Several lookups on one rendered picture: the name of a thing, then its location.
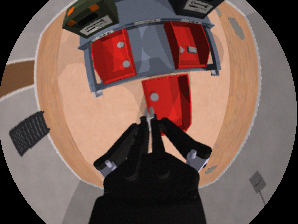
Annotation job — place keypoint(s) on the red bin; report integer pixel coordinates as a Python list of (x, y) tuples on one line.
[(189, 34), (108, 58), (174, 100)]

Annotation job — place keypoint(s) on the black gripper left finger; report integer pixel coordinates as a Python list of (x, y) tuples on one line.
[(123, 148)]

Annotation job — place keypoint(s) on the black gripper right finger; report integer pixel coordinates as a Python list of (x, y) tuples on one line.
[(197, 153)]

